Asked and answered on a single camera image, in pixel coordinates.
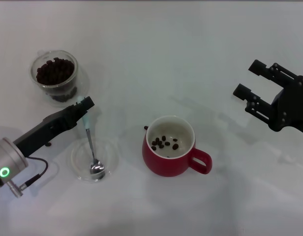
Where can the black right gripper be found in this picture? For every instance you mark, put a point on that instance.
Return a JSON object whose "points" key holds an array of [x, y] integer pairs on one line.
{"points": [[294, 108]]}

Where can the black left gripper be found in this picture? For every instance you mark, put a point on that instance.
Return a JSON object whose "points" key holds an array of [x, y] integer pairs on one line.
{"points": [[45, 130]]}

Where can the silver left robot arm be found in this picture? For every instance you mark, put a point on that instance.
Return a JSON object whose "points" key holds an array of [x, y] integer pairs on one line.
{"points": [[7, 162]]}

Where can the double walled glass cup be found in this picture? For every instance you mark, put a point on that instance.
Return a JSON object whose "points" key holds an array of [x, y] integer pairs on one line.
{"points": [[55, 86]]}

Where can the roasted coffee bean heap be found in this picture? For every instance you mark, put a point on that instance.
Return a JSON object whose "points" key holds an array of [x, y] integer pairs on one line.
{"points": [[55, 71]]}

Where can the small coffee bean cluster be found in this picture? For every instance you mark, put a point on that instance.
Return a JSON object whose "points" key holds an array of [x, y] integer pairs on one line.
{"points": [[162, 142]]}

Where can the red ceramic mug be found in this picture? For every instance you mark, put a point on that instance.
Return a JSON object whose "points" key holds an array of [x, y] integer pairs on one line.
{"points": [[163, 162]]}

